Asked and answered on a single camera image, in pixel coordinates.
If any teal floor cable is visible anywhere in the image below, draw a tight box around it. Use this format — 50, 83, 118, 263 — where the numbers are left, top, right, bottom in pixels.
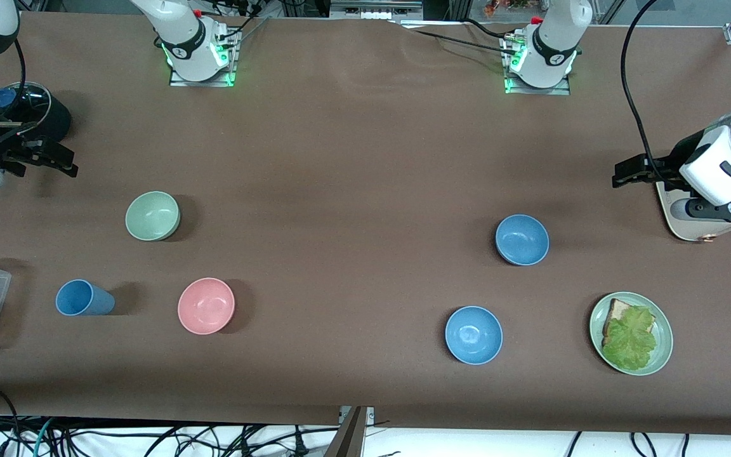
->
30, 416, 56, 457

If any pink bowl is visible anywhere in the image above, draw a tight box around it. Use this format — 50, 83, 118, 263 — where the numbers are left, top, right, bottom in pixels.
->
177, 277, 236, 336

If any metal table frame post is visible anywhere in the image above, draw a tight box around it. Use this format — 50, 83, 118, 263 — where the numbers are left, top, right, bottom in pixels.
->
324, 405, 376, 457

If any white power strip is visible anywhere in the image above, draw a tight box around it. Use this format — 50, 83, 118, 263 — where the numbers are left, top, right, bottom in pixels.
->
329, 0, 425, 21

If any blue bowl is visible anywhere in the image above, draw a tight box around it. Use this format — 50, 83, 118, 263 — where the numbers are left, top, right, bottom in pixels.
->
445, 305, 504, 366
495, 214, 550, 267

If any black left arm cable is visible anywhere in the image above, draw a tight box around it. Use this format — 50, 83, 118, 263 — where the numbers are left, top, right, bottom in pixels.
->
621, 0, 666, 186

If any green bowl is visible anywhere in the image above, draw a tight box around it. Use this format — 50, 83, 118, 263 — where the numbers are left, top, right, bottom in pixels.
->
125, 190, 181, 242

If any black cable across table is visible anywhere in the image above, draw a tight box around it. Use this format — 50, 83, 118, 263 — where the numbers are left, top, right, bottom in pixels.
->
404, 18, 522, 58

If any green lettuce leaf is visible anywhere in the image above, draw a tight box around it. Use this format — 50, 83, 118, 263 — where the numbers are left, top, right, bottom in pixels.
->
601, 306, 659, 373

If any blue cup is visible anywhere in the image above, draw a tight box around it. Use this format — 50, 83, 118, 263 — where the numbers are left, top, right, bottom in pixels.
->
55, 279, 116, 317

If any green plate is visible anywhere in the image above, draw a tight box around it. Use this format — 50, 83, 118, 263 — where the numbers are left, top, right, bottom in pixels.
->
589, 292, 675, 377

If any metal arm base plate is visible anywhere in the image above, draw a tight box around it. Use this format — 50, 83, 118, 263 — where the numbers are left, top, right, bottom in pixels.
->
503, 35, 573, 96
169, 25, 239, 88

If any black pot with glass lid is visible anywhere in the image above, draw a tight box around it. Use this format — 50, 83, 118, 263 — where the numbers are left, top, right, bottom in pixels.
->
0, 81, 74, 142

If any cream white toaster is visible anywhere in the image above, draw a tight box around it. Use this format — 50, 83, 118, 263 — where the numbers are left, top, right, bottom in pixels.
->
655, 180, 731, 244

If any bread slice with white crumb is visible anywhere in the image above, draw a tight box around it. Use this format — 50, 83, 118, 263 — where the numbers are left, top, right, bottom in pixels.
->
602, 298, 657, 347

